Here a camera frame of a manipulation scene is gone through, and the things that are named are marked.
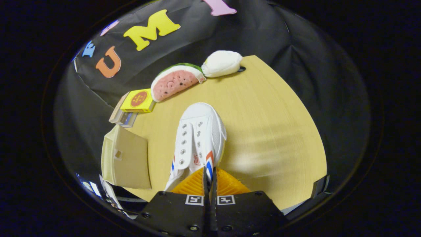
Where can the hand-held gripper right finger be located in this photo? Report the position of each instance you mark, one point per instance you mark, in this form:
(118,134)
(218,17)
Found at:
(214,187)

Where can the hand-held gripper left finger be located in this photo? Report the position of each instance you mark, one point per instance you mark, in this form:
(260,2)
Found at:
(206,184)

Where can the white striped shoe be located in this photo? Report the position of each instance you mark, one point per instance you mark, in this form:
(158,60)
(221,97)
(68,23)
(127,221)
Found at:
(200,131)

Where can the beige storage box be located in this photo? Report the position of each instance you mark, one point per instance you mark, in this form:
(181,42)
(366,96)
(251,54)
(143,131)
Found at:
(131,158)

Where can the blue white printed box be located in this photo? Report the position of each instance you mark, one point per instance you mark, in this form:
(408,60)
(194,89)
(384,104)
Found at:
(88,187)

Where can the white device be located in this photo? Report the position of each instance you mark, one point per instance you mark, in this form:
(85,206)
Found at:
(110,194)

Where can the blue book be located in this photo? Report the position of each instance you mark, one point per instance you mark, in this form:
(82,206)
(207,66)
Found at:
(130,118)

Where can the black object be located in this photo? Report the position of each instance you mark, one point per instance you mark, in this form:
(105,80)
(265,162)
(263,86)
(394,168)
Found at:
(319,187)

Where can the watermelon slice plush toy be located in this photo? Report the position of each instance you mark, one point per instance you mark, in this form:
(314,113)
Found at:
(174,82)

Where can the yellow book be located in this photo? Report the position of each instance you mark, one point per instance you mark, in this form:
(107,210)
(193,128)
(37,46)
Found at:
(138,98)

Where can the black table grommet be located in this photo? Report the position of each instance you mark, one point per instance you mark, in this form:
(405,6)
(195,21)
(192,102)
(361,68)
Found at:
(241,69)

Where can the white plush toy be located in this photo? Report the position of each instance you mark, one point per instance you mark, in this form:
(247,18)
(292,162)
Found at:
(222,64)

